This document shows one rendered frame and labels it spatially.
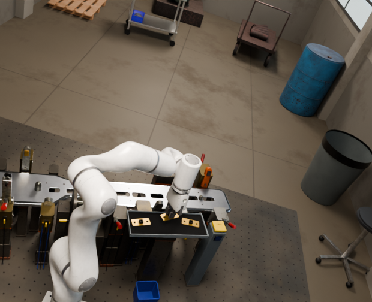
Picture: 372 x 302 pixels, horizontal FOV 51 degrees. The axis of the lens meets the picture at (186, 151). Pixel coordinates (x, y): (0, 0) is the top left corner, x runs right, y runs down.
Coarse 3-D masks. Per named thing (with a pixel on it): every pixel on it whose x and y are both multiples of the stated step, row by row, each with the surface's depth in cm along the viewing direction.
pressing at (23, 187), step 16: (0, 176) 194; (16, 176) 197; (32, 176) 200; (48, 176) 203; (0, 192) 186; (16, 192) 189; (32, 192) 192; (48, 192) 195; (64, 192) 198; (128, 192) 211; (144, 192) 214; (160, 192) 218; (192, 192) 226; (208, 192) 230; (224, 192) 235; (192, 208) 216; (208, 208) 220
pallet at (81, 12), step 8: (56, 0) 626; (64, 0) 636; (72, 0) 648; (80, 0) 657; (88, 0) 668; (96, 0) 687; (104, 0) 691; (56, 8) 623; (64, 8) 622; (72, 8) 619; (80, 8) 629; (88, 8) 657; (96, 8) 648; (80, 16) 627; (88, 16) 617
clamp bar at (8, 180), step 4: (8, 176) 168; (4, 180) 165; (8, 180) 165; (4, 184) 165; (8, 184) 167; (4, 188) 168; (8, 188) 169; (4, 192) 170; (8, 192) 171; (4, 196) 172; (8, 196) 173
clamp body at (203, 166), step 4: (204, 164) 240; (208, 164) 241; (200, 168) 236; (204, 168) 237; (200, 172) 233; (204, 172) 234; (196, 176) 238; (200, 176) 233; (204, 176) 232; (212, 176) 234; (196, 180) 238; (200, 180) 234; (196, 184) 237; (200, 184) 236; (208, 184) 237; (188, 212) 251
